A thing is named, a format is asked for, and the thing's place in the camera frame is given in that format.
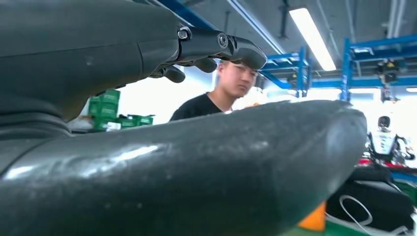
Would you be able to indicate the blue metal shelving rack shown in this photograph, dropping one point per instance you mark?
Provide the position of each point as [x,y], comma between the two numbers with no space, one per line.
[345,75]

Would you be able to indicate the ceiling light strip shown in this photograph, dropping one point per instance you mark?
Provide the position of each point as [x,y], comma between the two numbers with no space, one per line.
[312,39]

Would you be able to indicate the black carrying bag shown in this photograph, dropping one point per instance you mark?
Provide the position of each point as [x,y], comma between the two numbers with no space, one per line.
[374,195]

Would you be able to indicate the person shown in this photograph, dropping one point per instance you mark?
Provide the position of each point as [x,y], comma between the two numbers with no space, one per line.
[208,104]

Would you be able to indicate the white black humanoid robot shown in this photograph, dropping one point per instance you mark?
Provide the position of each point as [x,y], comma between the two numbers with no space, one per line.
[384,143]

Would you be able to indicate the green plastic crate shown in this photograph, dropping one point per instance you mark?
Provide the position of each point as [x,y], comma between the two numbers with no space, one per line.
[107,96]
[102,110]
[137,121]

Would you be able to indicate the orange plastic bottle clear cap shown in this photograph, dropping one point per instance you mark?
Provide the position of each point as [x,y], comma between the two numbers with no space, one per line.
[314,220]

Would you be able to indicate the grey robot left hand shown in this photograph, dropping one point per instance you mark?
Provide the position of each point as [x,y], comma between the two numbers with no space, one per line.
[163,179]

